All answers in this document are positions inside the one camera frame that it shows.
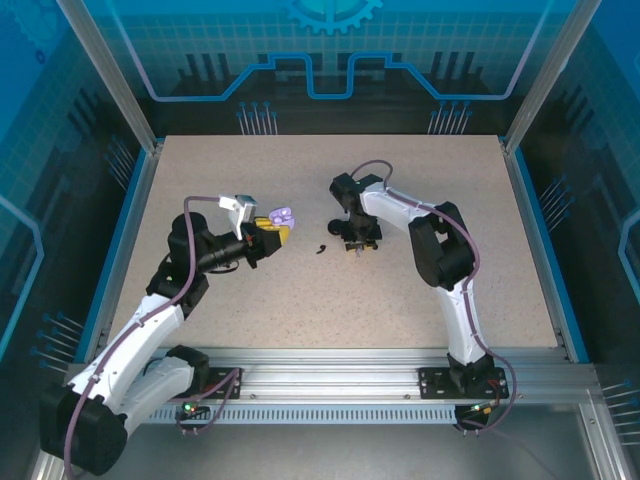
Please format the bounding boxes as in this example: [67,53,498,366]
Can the purple earbud charging case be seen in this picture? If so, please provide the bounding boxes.
[268,205,296,229]

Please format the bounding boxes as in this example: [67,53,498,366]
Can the small connector with green light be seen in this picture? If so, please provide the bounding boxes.
[469,398,504,416]
[179,393,211,419]

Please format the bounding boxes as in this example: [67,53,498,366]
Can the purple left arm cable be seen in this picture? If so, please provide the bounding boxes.
[62,195,244,480]

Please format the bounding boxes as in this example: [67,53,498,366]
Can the aluminium side rail blue edge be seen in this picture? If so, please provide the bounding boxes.
[74,144,164,364]
[499,137,591,364]

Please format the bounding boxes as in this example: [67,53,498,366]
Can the aluminium mounting rail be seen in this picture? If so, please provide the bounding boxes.
[64,347,601,407]

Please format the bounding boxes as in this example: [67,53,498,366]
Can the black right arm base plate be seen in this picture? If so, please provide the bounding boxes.
[418,366,510,400]

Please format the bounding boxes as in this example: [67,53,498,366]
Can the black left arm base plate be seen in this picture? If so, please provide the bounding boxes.
[199,367,245,401]

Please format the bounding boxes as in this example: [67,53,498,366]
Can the slotted grey cable duct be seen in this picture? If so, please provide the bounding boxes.
[139,405,459,426]

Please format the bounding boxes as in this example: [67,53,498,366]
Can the aluminium frame post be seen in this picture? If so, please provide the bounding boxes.
[502,0,604,154]
[55,0,164,154]

